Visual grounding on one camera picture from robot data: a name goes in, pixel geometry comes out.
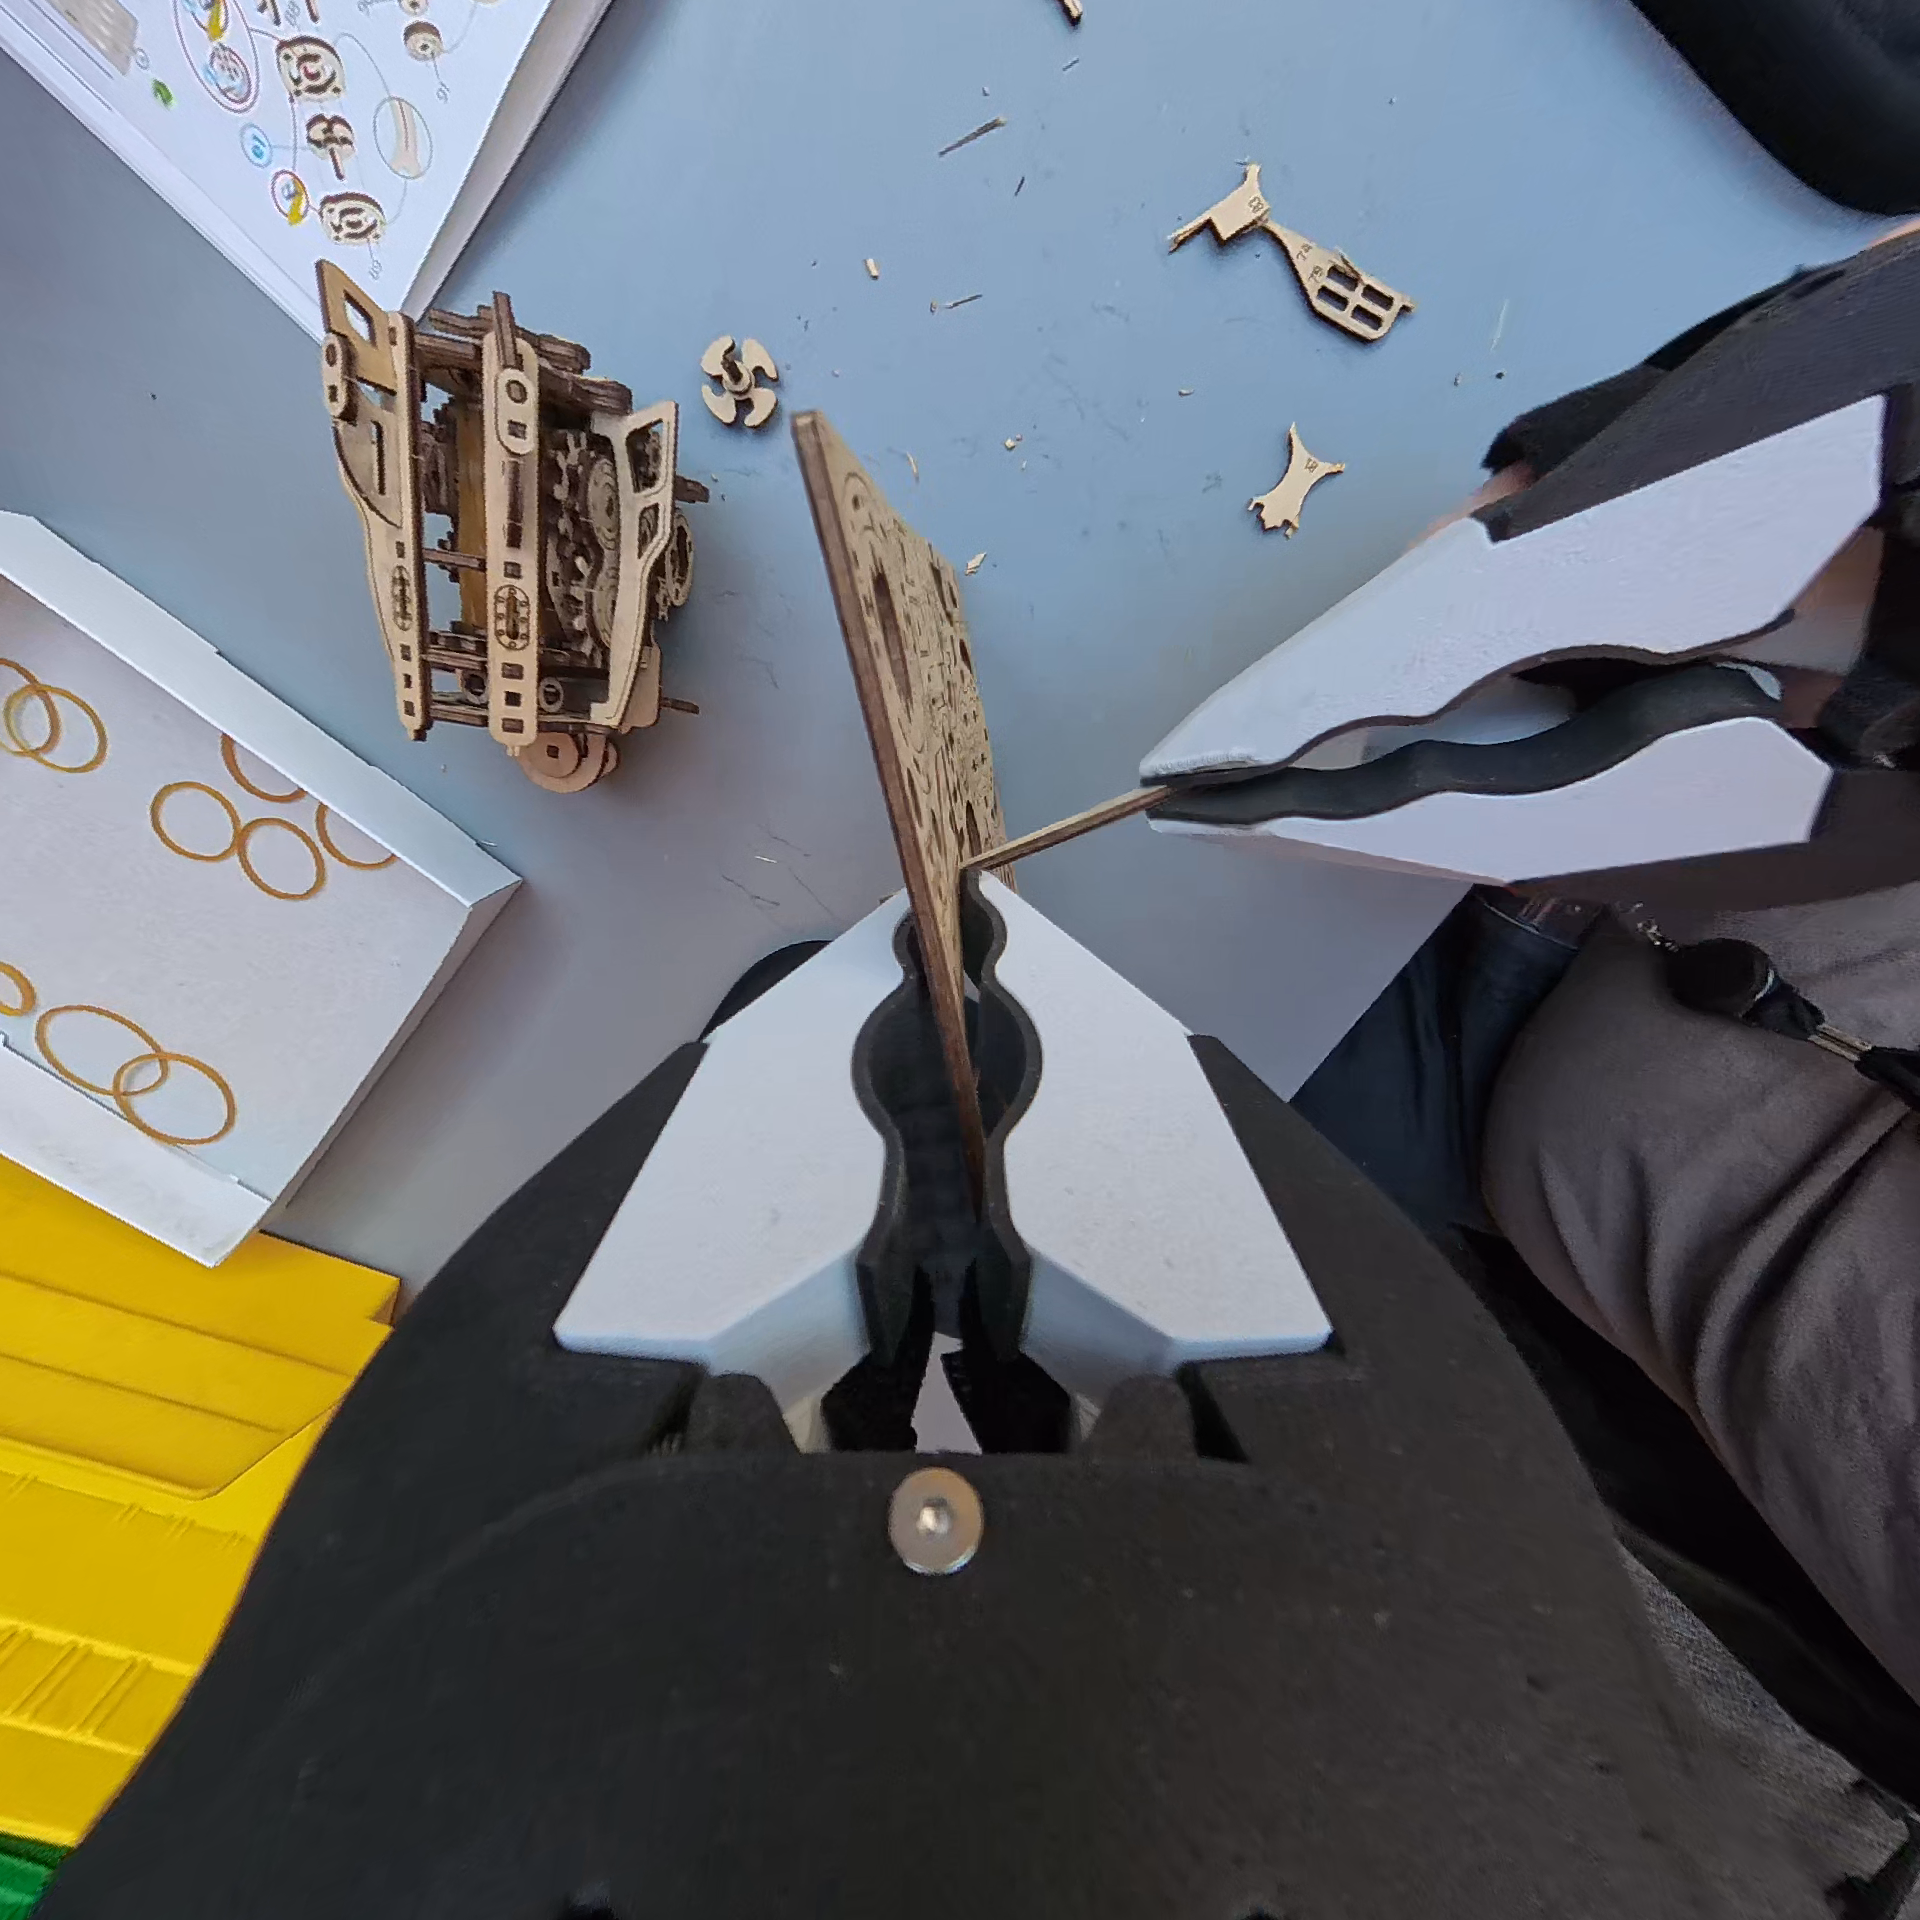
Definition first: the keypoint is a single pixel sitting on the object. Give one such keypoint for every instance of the wooden parts sheet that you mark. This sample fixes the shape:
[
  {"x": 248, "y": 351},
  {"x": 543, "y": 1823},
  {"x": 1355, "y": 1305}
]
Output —
[{"x": 902, "y": 646}]

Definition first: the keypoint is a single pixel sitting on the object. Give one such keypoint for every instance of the black quilted wrist rest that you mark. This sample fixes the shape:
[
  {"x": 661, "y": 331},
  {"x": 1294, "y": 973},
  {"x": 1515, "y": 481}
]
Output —
[{"x": 1785, "y": 90}]

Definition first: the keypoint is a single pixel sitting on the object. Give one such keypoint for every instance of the long key-shaped wooden part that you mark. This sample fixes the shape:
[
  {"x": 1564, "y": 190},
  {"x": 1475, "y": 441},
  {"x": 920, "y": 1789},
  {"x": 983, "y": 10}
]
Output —
[{"x": 1349, "y": 294}]

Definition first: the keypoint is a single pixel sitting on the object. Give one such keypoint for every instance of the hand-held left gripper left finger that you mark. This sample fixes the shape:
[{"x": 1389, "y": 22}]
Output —
[{"x": 734, "y": 1200}]

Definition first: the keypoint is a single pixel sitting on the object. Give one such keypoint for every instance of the yellow plastic bin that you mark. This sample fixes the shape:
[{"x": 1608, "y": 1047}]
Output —
[{"x": 119, "y": 1470}]

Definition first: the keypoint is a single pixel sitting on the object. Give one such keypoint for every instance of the black badge reel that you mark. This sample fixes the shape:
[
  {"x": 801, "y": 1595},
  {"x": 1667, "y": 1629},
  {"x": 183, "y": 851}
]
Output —
[{"x": 1724, "y": 984}]

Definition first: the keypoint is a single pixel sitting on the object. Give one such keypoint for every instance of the small horned wooden part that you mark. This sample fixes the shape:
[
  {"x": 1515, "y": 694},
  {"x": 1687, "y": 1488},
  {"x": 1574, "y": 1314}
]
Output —
[{"x": 1300, "y": 483}]

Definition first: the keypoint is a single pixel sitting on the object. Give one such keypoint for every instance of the white cardboard box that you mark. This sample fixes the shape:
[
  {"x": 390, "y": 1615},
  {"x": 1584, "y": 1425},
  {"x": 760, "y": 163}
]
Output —
[{"x": 405, "y": 930}]

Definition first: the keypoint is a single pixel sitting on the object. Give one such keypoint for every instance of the person's dark jeans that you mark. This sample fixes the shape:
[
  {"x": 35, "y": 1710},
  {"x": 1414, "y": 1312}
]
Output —
[{"x": 1395, "y": 1079}]

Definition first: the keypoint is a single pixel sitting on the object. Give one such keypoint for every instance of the partly built wooden model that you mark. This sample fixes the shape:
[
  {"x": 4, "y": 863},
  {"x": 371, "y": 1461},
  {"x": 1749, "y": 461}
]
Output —
[{"x": 510, "y": 523}]

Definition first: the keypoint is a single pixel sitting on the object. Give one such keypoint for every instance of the green plastic bin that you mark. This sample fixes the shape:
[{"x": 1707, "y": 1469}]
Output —
[{"x": 38, "y": 1882}]

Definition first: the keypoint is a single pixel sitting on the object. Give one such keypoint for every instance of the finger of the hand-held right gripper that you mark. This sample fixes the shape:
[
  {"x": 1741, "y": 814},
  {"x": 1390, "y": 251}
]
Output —
[
  {"x": 1575, "y": 600},
  {"x": 1651, "y": 795}
]

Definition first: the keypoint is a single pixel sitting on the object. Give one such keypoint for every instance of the thin wooden stick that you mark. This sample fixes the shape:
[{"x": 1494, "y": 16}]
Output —
[{"x": 1079, "y": 826}]

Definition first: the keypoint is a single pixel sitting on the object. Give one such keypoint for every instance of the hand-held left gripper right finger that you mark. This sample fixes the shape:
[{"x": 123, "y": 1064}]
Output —
[{"x": 1156, "y": 1200}]

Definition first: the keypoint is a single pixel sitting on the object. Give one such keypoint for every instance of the instruction booklet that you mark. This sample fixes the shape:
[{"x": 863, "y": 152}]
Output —
[{"x": 270, "y": 106}]

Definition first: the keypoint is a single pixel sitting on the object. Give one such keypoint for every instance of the group of tan rubber bands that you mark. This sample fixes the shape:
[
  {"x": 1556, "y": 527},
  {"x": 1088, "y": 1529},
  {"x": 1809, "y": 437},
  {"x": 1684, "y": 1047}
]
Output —
[{"x": 281, "y": 859}]

